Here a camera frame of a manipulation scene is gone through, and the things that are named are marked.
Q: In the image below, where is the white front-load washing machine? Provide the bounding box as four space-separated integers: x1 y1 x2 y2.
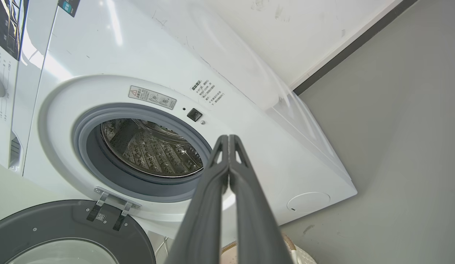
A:
0 0 358 250

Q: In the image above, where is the grey warning sticker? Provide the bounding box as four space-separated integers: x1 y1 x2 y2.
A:
128 85 177 110

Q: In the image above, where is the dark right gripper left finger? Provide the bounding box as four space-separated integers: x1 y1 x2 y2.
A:
165 135 230 264

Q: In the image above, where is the round white filter cover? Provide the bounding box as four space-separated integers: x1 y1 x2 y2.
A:
287 192 331 214

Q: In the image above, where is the stainless steel washing machine drum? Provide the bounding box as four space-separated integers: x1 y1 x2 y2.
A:
100 118 204 179

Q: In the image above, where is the black washing machine control panel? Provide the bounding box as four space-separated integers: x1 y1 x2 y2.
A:
0 0 30 61

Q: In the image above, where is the black baseboard strip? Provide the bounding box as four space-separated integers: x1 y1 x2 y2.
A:
293 0 418 96

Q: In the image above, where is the dark teal label sticker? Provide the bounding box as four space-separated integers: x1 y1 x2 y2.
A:
58 0 81 18

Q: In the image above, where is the dark washer door with glass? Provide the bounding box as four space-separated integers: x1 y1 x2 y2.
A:
0 199 156 264

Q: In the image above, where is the metal door hinge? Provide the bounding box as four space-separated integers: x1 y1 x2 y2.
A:
86 186 142 231

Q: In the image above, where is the grey rubber door seal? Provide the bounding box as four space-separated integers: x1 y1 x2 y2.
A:
72 103 213 203

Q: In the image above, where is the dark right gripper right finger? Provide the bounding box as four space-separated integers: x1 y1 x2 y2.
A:
229 135 294 264

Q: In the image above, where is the cream perforated laundry basket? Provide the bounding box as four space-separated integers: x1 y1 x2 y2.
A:
221 235 318 264

